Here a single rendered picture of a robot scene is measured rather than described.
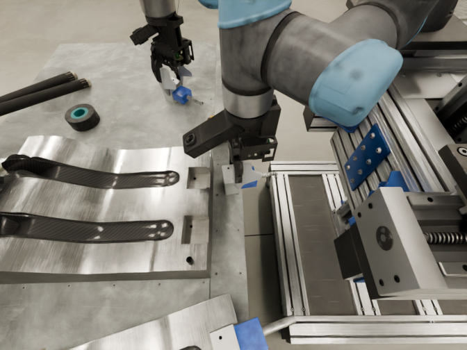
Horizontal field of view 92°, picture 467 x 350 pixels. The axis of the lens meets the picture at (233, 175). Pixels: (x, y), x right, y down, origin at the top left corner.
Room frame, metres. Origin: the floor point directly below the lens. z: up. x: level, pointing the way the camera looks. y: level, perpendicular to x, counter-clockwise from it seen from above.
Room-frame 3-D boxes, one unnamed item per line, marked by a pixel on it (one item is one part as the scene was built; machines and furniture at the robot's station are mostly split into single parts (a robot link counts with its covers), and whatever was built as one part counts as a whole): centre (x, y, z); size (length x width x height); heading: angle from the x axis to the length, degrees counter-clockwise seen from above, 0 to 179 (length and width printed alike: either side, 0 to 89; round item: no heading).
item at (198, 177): (0.24, 0.07, 0.87); 0.05 x 0.05 x 0.04; 2
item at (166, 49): (0.59, 0.16, 0.99); 0.09 x 0.08 x 0.12; 58
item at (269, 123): (0.28, -0.03, 0.99); 0.09 x 0.08 x 0.12; 100
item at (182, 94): (0.58, 0.15, 0.83); 0.13 x 0.05 x 0.05; 58
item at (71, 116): (0.49, 0.44, 0.82); 0.08 x 0.08 x 0.04
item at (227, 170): (0.28, -0.04, 0.83); 0.13 x 0.05 x 0.05; 100
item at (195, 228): (0.14, 0.07, 0.87); 0.05 x 0.05 x 0.04; 2
